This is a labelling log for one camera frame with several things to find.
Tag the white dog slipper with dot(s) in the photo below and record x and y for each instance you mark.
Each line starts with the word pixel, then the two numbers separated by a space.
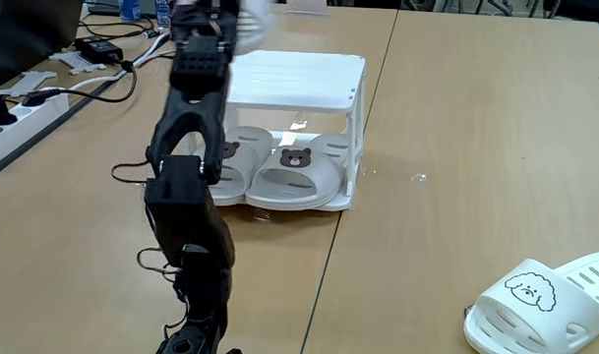
pixel 252 24
pixel 525 314

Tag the grey bear slipper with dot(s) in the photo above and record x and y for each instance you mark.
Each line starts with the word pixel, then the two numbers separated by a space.
pixel 294 189
pixel 235 182

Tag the white two-tier shoe rack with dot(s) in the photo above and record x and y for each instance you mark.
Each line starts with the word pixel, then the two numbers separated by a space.
pixel 304 78

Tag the blue drink can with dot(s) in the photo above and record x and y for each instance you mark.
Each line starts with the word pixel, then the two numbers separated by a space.
pixel 162 12
pixel 129 9

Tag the black power adapter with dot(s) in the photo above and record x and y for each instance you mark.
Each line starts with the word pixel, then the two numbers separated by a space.
pixel 100 49

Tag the white flat plastic part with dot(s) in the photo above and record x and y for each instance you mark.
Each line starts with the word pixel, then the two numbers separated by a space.
pixel 26 81
pixel 77 61

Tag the black laptop screen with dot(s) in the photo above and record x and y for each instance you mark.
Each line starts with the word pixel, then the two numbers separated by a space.
pixel 33 34

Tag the white power strip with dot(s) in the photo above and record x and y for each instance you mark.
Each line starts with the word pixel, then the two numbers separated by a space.
pixel 18 130

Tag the black power plug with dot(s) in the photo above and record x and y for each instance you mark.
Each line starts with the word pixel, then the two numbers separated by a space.
pixel 1 115

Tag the clear tape strip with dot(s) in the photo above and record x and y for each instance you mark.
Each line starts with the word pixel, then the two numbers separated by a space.
pixel 419 176

